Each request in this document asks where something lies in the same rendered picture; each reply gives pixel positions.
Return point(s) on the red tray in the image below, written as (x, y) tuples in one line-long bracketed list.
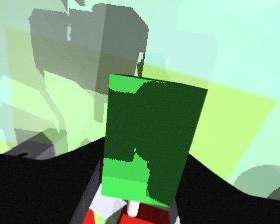
[(147, 214)]

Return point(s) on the green gauge with short grey pin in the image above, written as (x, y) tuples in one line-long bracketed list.
[(150, 127)]

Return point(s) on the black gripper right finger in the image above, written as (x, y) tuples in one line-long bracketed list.
[(205, 198)]

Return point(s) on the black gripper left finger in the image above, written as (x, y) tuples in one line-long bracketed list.
[(61, 189)]

